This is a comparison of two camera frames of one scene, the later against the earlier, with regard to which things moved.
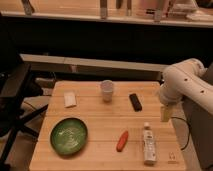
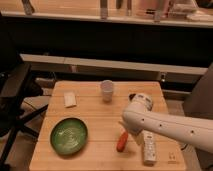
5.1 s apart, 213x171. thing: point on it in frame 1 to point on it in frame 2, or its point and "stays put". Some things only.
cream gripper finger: [165, 111] to [123, 127]
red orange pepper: [123, 140] stays put
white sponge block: [69, 98] stays put
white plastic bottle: [149, 145] stays put
